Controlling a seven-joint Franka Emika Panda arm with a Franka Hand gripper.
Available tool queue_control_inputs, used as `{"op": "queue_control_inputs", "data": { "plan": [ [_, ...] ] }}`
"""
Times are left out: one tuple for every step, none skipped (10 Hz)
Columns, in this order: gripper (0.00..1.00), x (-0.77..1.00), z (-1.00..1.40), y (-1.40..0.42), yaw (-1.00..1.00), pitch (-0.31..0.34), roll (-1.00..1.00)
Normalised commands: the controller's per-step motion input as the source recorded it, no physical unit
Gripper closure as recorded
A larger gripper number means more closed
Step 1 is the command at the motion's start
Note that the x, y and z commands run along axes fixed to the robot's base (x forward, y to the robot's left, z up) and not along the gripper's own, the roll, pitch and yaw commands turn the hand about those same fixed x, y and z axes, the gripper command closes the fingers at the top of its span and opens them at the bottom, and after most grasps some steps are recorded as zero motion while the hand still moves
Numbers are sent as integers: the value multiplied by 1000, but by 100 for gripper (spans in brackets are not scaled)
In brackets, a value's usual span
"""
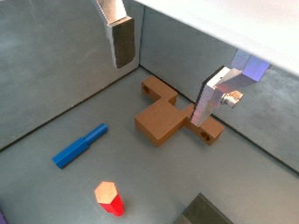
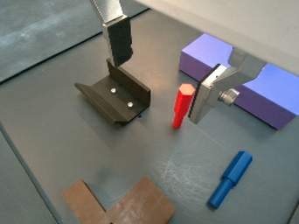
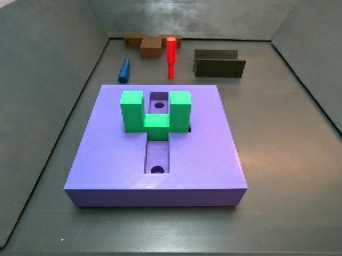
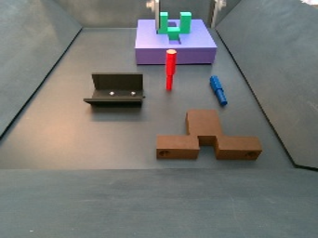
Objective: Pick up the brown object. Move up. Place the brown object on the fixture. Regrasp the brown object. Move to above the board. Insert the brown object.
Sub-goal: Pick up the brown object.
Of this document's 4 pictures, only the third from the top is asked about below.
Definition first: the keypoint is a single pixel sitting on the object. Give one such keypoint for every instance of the red peg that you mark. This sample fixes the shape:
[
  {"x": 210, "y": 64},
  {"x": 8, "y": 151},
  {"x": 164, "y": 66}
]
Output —
[{"x": 171, "y": 56}]

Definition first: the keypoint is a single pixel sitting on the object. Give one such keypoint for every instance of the green U-shaped block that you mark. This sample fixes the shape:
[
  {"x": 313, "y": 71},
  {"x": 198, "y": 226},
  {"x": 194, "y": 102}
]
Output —
[{"x": 168, "y": 115}]

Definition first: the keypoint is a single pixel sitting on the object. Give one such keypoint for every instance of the blue peg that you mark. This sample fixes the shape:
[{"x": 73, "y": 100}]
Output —
[{"x": 124, "y": 72}]

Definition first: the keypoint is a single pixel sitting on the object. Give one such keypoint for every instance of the purple base block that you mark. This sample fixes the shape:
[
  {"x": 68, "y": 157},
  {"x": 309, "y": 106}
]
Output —
[{"x": 194, "y": 173}]

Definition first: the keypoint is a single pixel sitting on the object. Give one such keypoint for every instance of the brown T-shaped block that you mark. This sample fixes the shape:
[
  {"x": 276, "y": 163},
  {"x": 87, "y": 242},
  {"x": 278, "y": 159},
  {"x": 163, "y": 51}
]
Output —
[{"x": 150, "y": 45}]

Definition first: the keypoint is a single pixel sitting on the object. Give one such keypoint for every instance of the black angle fixture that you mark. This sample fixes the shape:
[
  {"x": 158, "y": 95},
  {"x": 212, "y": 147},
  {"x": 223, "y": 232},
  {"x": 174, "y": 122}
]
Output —
[{"x": 218, "y": 63}]

